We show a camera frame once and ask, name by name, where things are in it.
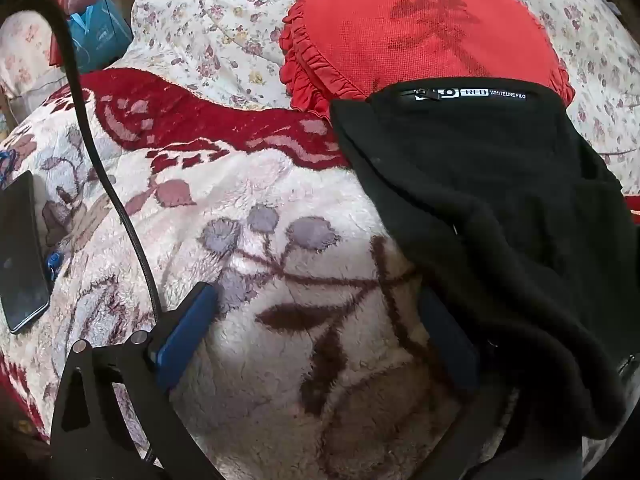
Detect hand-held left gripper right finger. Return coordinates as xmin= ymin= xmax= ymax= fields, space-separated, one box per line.
xmin=419 ymin=286 xmax=583 ymax=480

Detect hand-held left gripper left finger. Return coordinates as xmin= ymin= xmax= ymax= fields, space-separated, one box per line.
xmin=50 ymin=281 xmax=221 ymax=480

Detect black pants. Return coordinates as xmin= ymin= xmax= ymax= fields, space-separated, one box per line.
xmin=330 ymin=77 xmax=640 ymax=441

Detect floral fleece blanket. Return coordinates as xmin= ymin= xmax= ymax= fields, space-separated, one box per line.
xmin=0 ymin=67 xmax=526 ymax=480

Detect black smartphone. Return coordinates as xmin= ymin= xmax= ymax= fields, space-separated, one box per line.
xmin=0 ymin=170 xmax=51 ymax=335

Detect cream floral bedsheet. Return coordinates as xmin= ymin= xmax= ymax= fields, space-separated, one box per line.
xmin=125 ymin=0 xmax=640 ymax=196

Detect red heart-shaped frilled pillow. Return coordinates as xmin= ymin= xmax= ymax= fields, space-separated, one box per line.
xmin=279 ymin=0 xmax=576 ymax=122

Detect blue plastic bag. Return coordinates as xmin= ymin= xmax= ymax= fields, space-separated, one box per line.
xmin=67 ymin=0 xmax=133 ymax=73

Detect pink floral pillow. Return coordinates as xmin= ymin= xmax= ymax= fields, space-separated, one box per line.
xmin=0 ymin=11 xmax=63 ymax=111

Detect black cable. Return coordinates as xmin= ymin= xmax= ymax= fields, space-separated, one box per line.
xmin=15 ymin=0 xmax=163 ymax=331

